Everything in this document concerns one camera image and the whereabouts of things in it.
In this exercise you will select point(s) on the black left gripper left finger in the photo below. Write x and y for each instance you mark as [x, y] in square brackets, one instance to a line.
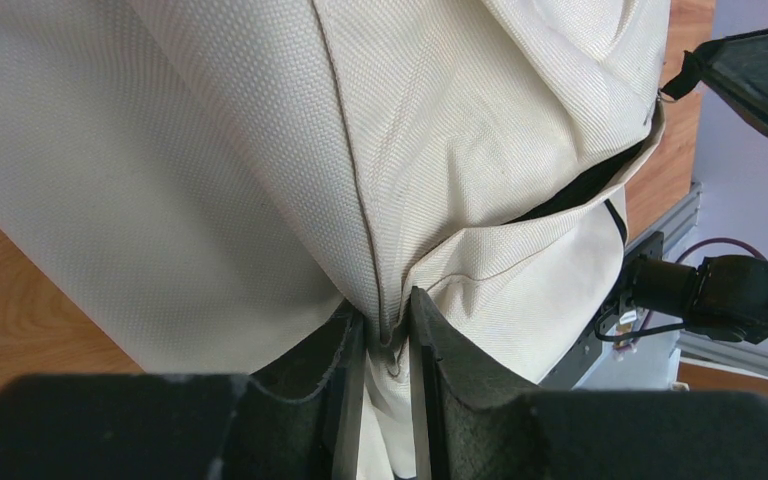
[296, 418]

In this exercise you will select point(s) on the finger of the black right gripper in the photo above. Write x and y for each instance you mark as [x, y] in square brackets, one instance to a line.
[736, 69]

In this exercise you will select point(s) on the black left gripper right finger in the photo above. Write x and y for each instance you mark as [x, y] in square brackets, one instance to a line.
[474, 418]

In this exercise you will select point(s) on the beige canvas backpack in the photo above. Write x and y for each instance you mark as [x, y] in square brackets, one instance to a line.
[209, 181]

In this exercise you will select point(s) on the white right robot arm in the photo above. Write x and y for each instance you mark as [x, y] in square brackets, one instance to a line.
[725, 298]

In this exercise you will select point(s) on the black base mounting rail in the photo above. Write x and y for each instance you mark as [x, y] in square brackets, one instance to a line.
[653, 362]

